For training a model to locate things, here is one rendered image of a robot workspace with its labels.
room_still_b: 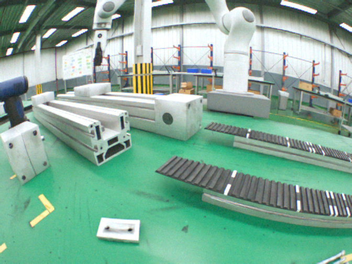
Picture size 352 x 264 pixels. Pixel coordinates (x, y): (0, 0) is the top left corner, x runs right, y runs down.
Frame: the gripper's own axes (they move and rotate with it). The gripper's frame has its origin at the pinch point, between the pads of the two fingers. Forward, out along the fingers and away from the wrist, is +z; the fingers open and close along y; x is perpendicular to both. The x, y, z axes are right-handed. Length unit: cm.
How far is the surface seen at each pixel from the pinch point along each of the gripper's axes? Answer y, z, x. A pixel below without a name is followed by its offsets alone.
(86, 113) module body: -35.8, 9.2, 0.7
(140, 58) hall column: 294, 27, -73
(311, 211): -78, 2, -25
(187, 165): -61, 6, -16
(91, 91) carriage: -13.8, 9.6, 1.4
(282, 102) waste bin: 165, 65, -467
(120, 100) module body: -29.3, 8.2, -9.2
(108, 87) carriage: -8.9, 9.8, -5.3
